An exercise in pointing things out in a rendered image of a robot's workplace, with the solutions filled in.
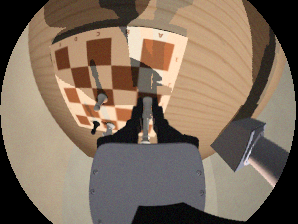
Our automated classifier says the white pawn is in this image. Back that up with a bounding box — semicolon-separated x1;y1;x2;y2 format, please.
94;93;108;112

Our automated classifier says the white knight chess piece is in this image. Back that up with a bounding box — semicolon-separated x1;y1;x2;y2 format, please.
102;123;115;136

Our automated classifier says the white chess king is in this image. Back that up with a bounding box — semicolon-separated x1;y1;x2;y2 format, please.
141;118;152;143

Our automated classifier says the white rook chess piece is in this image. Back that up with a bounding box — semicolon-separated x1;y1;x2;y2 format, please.
142;97;153;120

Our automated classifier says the checkered chessboard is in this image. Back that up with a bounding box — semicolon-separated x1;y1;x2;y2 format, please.
50;27;188;133

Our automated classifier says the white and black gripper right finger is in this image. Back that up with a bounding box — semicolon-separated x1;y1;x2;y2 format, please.
152;97;199;149

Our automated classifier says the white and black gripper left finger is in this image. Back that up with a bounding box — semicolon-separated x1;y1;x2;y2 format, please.
97;98;144;148

